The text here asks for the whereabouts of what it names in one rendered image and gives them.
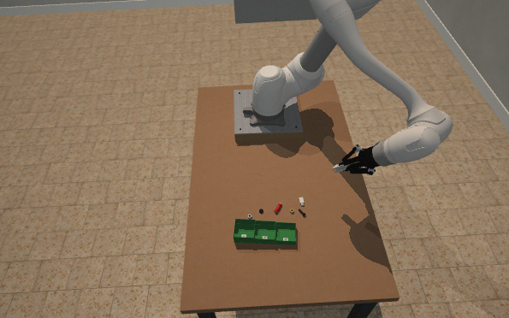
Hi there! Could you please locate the green three-compartment bin rack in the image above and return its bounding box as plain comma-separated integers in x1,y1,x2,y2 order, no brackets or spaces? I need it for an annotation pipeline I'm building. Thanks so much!
234,219,296,245

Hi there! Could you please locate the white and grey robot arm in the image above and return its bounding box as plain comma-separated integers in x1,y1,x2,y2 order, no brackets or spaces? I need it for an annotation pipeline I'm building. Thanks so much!
243,0,453,167

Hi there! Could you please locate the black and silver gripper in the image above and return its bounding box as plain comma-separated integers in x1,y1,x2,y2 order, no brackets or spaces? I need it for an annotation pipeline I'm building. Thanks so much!
332,144,380,175

